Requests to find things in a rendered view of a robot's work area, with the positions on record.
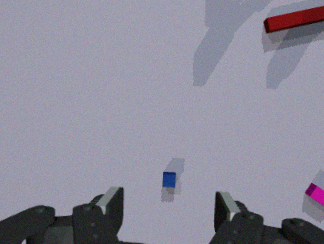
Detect magenta rectangular block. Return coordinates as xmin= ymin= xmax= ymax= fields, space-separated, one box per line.
xmin=305 ymin=183 xmax=324 ymax=206

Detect dark red rod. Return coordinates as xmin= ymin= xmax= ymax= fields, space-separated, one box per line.
xmin=263 ymin=6 xmax=324 ymax=34

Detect small blue block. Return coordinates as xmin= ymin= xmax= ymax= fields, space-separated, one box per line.
xmin=163 ymin=172 xmax=176 ymax=187

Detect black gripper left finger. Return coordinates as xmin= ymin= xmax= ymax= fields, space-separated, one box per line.
xmin=0 ymin=187 xmax=124 ymax=244

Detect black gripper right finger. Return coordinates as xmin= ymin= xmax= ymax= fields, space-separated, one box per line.
xmin=209 ymin=192 xmax=324 ymax=244

